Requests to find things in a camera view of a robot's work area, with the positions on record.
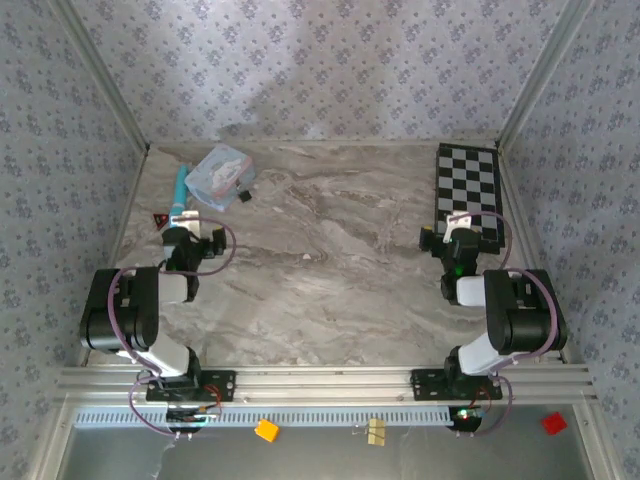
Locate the light blue cartoon tin box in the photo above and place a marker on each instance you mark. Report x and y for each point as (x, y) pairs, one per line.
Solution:
(220, 175)

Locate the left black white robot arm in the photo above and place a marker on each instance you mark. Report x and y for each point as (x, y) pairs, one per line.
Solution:
(120, 315)

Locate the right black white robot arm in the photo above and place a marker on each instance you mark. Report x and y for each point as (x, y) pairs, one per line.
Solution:
(525, 315)

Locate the small red triangle piece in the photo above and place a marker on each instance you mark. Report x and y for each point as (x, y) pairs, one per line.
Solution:
(160, 221)

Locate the small black cube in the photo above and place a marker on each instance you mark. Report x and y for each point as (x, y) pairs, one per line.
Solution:
(244, 196)

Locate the turquoise plastic bottle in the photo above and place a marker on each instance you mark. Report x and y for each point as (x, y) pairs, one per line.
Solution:
(180, 190)

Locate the black grey chessboard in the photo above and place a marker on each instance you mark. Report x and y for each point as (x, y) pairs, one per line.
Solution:
(467, 185)

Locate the orange plastic block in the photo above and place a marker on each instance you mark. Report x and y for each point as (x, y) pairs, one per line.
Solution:
(267, 430)

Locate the yellow binder clip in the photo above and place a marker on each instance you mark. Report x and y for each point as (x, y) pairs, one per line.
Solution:
(375, 432)

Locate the red plastic block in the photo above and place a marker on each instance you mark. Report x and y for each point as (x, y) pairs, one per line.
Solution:
(554, 424)

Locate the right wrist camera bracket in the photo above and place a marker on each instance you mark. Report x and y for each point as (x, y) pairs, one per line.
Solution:
(456, 220)

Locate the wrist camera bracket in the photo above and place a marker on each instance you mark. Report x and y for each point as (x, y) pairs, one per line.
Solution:
(456, 220)
(189, 217)

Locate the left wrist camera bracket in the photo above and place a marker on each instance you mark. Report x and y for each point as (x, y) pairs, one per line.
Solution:
(189, 217)

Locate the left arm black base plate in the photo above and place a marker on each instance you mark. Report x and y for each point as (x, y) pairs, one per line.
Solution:
(220, 385)

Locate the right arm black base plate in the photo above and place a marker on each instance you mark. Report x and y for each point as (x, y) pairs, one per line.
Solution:
(425, 385)

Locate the aluminium cross rail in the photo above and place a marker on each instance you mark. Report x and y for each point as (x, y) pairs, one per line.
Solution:
(325, 385)

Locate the aluminium frame post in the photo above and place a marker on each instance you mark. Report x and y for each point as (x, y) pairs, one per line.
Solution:
(100, 75)
(542, 75)

